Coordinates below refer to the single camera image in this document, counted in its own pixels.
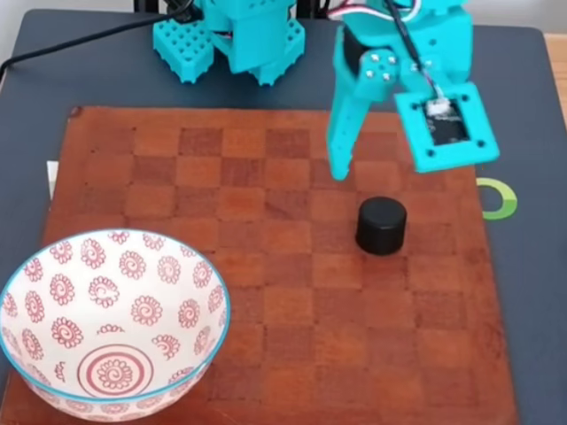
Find black cylinder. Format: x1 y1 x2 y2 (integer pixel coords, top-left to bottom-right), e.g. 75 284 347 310
354 197 408 257

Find white bowl red flower pattern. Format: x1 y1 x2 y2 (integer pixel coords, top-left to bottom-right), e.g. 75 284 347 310
0 228 232 424

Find wooden checkered board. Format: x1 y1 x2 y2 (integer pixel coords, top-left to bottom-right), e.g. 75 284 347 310
38 104 522 425

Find black camera cable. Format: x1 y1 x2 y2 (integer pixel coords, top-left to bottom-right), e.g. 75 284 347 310
383 0 447 110

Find red white servo wires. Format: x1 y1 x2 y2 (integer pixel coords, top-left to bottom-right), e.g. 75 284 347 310
327 3 391 21

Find teal square camera mount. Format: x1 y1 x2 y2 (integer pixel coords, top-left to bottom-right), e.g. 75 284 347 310
395 59 501 174

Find black power cable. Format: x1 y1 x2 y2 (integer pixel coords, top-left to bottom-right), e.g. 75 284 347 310
0 0 205 79

